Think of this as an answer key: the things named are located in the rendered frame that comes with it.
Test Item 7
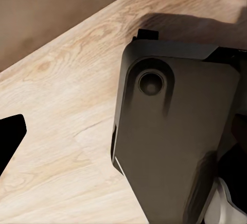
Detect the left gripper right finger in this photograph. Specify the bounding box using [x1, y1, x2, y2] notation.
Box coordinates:
[231, 114, 247, 155]

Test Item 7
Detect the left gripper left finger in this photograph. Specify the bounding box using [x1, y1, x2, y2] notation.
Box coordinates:
[0, 114, 27, 176]

